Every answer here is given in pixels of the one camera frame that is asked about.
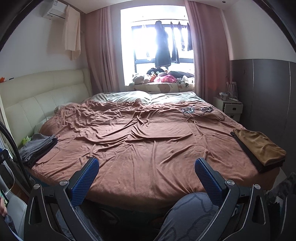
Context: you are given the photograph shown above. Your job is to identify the grey t-shirt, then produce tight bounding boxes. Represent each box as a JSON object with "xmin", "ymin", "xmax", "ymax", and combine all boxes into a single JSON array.
[{"xmin": 19, "ymin": 133, "xmax": 58, "ymax": 163}]

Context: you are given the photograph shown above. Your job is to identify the folded brown clothes stack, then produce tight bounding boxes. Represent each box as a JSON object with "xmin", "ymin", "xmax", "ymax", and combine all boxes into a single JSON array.
[{"xmin": 230, "ymin": 129, "xmax": 287, "ymax": 173}]

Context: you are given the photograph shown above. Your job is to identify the folded black clothes stack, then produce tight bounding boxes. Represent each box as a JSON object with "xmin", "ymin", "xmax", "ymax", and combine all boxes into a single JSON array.
[{"xmin": 21, "ymin": 138, "xmax": 58, "ymax": 168}]

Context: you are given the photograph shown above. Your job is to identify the person's left hand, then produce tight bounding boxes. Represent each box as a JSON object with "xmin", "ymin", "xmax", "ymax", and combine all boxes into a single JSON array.
[{"xmin": 0, "ymin": 198, "xmax": 8, "ymax": 217}]

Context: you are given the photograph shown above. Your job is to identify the green plush toy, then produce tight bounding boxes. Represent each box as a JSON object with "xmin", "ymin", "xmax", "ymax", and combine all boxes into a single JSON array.
[{"xmin": 22, "ymin": 136, "xmax": 31, "ymax": 145}]

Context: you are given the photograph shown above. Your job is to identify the white bedside table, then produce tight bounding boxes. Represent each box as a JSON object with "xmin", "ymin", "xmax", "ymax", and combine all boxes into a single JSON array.
[{"xmin": 212, "ymin": 81, "xmax": 244, "ymax": 123}]

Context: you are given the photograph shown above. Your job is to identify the cream padded headboard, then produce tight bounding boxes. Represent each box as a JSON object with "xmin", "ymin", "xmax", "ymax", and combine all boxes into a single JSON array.
[{"xmin": 1, "ymin": 68, "xmax": 92, "ymax": 146}]

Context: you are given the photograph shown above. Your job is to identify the beige patterned pillow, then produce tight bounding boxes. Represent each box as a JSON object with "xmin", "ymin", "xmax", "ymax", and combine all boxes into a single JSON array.
[{"xmin": 130, "ymin": 82, "xmax": 194, "ymax": 93}]

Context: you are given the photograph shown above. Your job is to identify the plush toys on windowsill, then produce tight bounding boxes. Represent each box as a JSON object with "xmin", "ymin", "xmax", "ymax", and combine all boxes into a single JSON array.
[{"xmin": 131, "ymin": 67, "xmax": 195, "ymax": 85}]

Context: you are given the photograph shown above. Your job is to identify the dark hanging garment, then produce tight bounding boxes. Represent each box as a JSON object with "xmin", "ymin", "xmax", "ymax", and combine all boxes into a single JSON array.
[{"xmin": 154, "ymin": 21, "xmax": 171, "ymax": 68}]

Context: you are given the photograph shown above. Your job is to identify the right pink curtain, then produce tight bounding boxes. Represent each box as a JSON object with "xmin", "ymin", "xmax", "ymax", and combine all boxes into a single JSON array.
[{"xmin": 185, "ymin": 1, "xmax": 230, "ymax": 103}]

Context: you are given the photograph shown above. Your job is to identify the pink curtain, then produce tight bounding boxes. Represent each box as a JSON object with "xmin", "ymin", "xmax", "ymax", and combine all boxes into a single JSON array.
[
  {"xmin": 85, "ymin": 6, "xmax": 120, "ymax": 94},
  {"xmin": 185, "ymin": 1, "xmax": 230, "ymax": 103}
]

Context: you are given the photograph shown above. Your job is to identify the left pink curtain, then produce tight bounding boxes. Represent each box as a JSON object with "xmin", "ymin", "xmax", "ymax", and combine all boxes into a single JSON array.
[{"xmin": 85, "ymin": 6, "xmax": 120, "ymax": 94}]

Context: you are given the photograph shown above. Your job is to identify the black cable on bed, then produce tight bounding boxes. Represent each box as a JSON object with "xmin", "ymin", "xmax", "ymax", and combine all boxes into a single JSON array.
[{"xmin": 181, "ymin": 104, "xmax": 225, "ymax": 122}]

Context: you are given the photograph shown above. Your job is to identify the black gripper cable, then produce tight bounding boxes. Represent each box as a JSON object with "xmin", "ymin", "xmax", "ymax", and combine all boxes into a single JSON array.
[{"xmin": 0, "ymin": 121, "xmax": 32, "ymax": 193}]

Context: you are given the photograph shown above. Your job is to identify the cream cloth hanging on wall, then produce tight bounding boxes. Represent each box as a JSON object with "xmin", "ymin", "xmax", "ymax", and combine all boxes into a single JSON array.
[{"xmin": 62, "ymin": 6, "xmax": 81, "ymax": 60}]

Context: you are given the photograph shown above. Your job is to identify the white wall air conditioner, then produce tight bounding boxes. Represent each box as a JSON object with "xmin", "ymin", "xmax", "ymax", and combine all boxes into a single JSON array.
[{"xmin": 42, "ymin": 1, "xmax": 67, "ymax": 21}]

